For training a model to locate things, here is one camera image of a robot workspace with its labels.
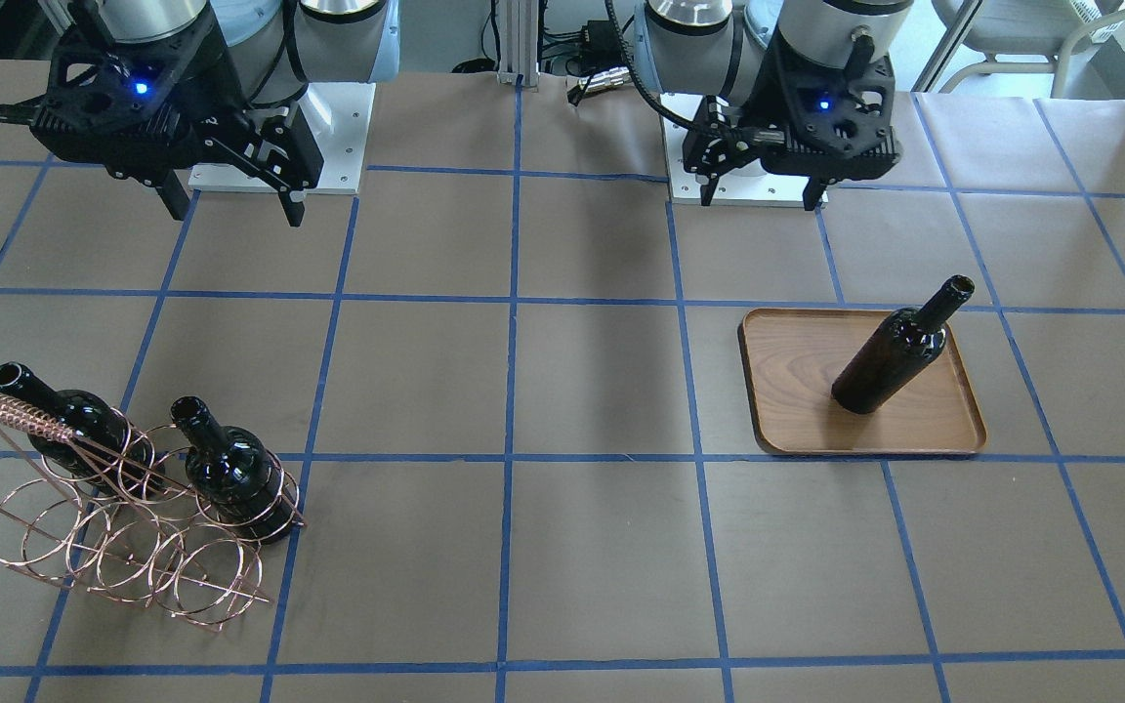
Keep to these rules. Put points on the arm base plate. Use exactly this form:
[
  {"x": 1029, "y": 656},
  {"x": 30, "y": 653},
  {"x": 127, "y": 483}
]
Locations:
[
  {"x": 340, "y": 116},
  {"x": 747, "y": 186}
]

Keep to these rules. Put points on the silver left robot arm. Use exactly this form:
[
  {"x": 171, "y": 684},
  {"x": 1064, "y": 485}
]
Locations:
[{"x": 682, "y": 51}]

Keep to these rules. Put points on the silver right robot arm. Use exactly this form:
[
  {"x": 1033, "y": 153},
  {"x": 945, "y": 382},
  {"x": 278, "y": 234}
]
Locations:
[{"x": 278, "y": 48}]

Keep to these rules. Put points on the copper wire bottle basket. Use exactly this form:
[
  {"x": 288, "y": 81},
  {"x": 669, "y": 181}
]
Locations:
[{"x": 137, "y": 531}]

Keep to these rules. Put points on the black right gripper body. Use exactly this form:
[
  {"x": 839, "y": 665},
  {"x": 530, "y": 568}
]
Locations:
[{"x": 214, "y": 86}]

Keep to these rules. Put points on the wooden serving tray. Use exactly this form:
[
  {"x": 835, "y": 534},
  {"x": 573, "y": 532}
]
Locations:
[{"x": 792, "y": 356}]

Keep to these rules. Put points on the grey office chair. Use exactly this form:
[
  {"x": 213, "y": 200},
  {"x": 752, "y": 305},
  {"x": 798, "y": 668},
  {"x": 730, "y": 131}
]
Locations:
[{"x": 1015, "y": 37}]

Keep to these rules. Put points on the dark wine bottle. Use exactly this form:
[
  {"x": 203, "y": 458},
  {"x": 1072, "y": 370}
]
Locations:
[
  {"x": 904, "y": 344},
  {"x": 74, "y": 425},
  {"x": 240, "y": 483}
]

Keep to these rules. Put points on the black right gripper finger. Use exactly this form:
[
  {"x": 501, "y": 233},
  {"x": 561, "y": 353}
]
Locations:
[
  {"x": 294, "y": 203},
  {"x": 173, "y": 194}
]

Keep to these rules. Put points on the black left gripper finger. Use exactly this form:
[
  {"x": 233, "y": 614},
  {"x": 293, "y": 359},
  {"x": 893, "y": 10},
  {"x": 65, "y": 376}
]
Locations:
[
  {"x": 708, "y": 187},
  {"x": 814, "y": 192}
]

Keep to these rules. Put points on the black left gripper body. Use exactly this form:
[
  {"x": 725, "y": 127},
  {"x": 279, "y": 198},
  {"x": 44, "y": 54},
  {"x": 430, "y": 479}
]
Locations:
[{"x": 756, "y": 109}]

